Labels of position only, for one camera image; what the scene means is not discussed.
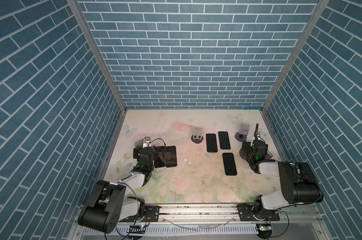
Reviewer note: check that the right controller board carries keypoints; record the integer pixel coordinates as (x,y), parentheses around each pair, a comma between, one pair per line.
(264,227)

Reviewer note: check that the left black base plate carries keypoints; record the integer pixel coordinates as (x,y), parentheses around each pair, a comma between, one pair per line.
(149,213)

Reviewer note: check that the black back phone stand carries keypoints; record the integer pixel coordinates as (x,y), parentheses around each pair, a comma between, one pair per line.
(197,136)

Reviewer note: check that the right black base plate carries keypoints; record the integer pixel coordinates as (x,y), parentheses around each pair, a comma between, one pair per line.
(248,213)

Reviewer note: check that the purple metal phone stand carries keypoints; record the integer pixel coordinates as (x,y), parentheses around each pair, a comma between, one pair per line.
(242,134)

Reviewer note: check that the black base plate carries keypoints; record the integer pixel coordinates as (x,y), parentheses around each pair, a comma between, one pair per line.
(149,213)
(248,213)

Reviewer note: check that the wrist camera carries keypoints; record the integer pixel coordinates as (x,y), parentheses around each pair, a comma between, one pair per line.
(257,135)
(147,142)

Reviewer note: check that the aluminium mounting rail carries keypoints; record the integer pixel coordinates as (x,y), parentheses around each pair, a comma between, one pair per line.
(204,213)

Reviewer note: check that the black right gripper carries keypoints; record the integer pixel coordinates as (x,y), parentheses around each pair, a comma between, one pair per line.
(246,145)

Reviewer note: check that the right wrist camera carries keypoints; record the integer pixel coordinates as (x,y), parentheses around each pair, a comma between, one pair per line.
(257,135)

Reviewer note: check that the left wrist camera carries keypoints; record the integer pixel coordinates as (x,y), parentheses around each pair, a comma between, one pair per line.
(147,142)

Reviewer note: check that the white slotted cable duct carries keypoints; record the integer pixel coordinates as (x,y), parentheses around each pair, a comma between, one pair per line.
(169,230)

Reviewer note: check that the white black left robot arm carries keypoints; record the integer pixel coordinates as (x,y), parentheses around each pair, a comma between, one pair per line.
(112,202)

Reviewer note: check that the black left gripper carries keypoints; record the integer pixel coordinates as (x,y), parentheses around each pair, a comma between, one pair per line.
(136,154)

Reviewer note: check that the controller board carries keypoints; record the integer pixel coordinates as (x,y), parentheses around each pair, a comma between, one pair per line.
(136,230)
(264,227)

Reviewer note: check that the left controller board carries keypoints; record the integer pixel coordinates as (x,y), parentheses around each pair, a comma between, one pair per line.
(136,230)

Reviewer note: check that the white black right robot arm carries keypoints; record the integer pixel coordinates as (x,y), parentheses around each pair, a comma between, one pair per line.
(298,185)

